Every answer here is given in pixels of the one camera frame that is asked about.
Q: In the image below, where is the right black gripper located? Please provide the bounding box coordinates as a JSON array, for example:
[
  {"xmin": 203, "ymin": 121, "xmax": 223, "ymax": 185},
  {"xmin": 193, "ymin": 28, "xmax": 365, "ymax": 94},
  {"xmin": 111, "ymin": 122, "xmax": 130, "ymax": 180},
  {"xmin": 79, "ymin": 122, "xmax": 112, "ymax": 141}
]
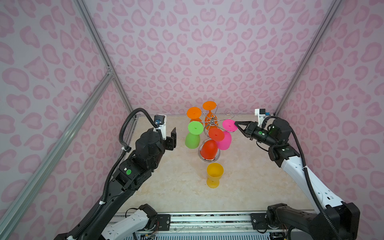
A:
[{"xmin": 234, "ymin": 122, "xmax": 278, "ymax": 147}]

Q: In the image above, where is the pink plastic wine glass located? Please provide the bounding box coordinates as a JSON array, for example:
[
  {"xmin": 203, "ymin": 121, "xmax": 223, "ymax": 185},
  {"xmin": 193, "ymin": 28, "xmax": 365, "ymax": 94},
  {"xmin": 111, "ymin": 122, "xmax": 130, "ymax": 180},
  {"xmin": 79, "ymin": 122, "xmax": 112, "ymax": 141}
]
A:
[{"xmin": 217, "ymin": 119, "xmax": 238, "ymax": 151}]

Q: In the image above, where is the red plastic wine glass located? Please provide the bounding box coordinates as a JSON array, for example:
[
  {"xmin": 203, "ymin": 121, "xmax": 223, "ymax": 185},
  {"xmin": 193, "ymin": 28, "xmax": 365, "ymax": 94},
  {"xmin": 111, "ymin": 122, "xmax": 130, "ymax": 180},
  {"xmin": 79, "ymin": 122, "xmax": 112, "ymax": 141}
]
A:
[{"xmin": 200, "ymin": 128, "xmax": 224, "ymax": 162}]

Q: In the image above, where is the yellow plastic wine glass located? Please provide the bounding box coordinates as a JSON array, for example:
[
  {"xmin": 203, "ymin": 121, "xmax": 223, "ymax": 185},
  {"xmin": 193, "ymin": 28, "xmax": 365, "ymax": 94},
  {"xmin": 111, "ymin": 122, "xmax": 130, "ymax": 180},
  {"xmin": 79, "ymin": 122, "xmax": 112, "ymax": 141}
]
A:
[{"xmin": 207, "ymin": 163, "xmax": 224, "ymax": 189}]

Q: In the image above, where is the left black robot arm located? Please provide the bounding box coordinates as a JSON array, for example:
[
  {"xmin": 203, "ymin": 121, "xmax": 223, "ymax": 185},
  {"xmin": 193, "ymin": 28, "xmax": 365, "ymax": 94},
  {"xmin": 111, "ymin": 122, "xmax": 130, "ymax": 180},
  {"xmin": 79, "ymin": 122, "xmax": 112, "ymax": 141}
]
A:
[{"xmin": 55, "ymin": 129, "xmax": 177, "ymax": 240}]

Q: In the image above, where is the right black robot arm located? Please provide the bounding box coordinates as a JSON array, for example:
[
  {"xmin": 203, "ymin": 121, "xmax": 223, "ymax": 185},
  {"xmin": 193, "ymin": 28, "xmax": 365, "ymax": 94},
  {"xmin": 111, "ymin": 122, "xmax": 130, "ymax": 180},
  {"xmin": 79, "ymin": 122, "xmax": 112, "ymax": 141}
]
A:
[{"xmin": 235, "ymin": 116, "xmax": 360, "ymax": 240}]

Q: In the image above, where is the green plastic wine glass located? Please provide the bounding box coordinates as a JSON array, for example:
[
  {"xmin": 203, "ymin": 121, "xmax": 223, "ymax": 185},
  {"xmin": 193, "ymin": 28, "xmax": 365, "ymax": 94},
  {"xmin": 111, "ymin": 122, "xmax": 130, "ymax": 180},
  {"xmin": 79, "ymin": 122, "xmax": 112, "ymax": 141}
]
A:
[{"xmin": 185, "ymin": 121, "xmax": 204, "ymax": 149}]

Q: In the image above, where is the orange wine glass left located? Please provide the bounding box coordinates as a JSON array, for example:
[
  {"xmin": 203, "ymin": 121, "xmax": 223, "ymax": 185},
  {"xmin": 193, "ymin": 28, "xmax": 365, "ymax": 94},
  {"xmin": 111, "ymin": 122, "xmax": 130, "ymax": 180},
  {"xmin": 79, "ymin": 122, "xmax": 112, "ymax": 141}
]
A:
[{"xmin": 187, "ymin": 107, "xmax": 202, "ymax": 122}]

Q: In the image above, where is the orange wine glass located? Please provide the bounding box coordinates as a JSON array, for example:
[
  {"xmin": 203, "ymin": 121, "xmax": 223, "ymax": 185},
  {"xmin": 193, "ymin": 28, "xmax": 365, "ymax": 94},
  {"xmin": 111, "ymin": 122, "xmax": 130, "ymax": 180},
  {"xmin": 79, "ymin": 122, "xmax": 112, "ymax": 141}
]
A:
[
  {"xmin": 203, "ymin": 101, "xmax": 218, "ymax": 130},
  {"xmin": 187, "ymin": 107, "xmax": 202, "ymax": 122}
]

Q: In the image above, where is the chrome wine glass rack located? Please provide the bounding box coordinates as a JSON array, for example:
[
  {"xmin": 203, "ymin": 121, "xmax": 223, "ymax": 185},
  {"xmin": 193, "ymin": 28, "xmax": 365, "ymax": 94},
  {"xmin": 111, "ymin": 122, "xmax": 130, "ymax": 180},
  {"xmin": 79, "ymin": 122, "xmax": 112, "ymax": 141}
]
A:
[{"xmin": 198, "ymin": 107, "xmax": 237, "ymax": 163}]

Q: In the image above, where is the orange wine glass rear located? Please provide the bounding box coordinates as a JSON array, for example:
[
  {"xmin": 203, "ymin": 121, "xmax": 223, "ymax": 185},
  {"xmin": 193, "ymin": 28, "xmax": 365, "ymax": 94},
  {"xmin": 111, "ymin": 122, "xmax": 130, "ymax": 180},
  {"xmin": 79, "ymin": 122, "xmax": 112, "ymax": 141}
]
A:
[{"xmin": 203, "ymin": 101, "xmax": 218, "ymax": 130}]

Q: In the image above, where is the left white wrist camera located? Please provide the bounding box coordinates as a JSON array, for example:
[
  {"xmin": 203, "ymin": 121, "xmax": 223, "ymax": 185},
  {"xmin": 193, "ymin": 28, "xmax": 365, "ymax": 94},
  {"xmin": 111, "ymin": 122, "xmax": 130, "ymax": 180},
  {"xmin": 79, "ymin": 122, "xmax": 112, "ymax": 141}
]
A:
[{"xmin": 154, "ymin": 115, "xmax": 167, "ymax": 140}]

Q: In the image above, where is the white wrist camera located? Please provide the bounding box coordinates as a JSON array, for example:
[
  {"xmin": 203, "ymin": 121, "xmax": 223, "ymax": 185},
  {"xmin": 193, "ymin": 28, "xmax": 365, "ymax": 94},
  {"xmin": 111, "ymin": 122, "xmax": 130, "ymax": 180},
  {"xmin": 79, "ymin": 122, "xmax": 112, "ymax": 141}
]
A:
[
  {"xmin": 255, "ymin": 109, "xmax": 270, "ymax": 125},
  {"xmin": 154, "ymin": 115, "xmax": 167, "ymax": 140}
]

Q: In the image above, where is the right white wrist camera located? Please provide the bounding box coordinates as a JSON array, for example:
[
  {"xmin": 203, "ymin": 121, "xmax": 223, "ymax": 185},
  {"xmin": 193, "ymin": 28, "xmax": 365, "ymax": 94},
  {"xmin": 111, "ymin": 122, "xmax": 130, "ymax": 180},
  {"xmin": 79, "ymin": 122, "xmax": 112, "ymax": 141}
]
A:
[{"xmin": 255, "ymin": 109, "xmax": 270, "ymax": 125}]

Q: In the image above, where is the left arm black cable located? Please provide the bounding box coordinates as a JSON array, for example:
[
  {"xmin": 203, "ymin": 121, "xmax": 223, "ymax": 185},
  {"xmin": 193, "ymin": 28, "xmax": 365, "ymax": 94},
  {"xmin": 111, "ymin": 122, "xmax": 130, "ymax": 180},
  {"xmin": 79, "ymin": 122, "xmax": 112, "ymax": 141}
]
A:
[{"xmin": 71, "ymin": 107, "xmax": 164, "ymax": 240}]

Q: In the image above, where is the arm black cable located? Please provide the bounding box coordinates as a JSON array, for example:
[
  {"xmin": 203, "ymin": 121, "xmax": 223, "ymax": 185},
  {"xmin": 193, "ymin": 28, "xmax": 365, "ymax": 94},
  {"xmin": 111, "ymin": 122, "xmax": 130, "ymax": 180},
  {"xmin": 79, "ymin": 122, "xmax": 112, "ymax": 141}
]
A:
[
  {"xmin": 261, "ymin": 115, "xmax": 343, "ymax": 240},
  {"xmin": 71, "ymin": 107, "xmax": 164, "ymax": 240}
]

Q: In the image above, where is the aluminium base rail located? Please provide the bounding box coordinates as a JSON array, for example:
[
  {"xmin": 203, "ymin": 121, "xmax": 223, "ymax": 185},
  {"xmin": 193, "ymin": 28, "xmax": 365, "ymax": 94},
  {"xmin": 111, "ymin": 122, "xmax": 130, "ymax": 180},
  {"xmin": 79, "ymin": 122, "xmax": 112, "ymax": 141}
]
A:
[{"xmin": 101, "ymin": 211, "xmax": 319, "ymax": 240}]

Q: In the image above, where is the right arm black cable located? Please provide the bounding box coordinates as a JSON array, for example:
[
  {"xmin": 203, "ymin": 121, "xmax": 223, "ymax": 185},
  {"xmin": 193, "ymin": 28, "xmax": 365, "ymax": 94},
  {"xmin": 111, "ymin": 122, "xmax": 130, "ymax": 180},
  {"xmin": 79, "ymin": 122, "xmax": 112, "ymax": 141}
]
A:
[{"xmin": 261, "ymin": 115, "xmax": 343, "ymax": 240}]

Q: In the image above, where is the aluminium frame right post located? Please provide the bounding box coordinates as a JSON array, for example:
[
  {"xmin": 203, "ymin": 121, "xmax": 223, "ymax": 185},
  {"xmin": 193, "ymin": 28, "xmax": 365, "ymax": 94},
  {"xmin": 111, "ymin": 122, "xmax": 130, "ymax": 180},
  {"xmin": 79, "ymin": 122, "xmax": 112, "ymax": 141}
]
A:
[{"xmin": 274, "ymin": 0, "xmax": 344, "ymax": 116}]

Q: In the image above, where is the aluminium frame post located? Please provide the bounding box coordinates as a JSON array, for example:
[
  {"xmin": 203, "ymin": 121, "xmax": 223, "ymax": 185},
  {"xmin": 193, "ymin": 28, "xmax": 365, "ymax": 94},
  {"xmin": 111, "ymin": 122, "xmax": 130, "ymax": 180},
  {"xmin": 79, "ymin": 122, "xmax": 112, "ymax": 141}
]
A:
[
  {"xmin": 274, "ymin": 0, "xmax": 344, "ymax": 116},
  {"xmin": 73, "ymin": 0, "xmax": 133, "ymax": 112}
]

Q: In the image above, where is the aluminium frame left post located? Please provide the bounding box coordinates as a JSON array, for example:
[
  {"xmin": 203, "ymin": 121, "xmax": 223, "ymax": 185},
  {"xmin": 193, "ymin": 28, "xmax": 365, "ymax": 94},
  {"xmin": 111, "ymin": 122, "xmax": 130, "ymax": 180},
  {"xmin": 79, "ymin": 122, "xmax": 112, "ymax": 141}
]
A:
[{"xmin": 73, "ymin": 0, "xmax": 133, "ymax": 112}]

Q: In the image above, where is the aluminium frame diagonal beam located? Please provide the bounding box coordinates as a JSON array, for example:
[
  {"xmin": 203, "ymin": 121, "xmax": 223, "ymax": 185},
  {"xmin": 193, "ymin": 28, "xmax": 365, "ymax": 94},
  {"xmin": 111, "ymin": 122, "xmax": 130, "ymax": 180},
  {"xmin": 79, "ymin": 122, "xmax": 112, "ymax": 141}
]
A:
[{"xmin": 1, "ymin": 73, "xmax": 113, "ymax": 240}]

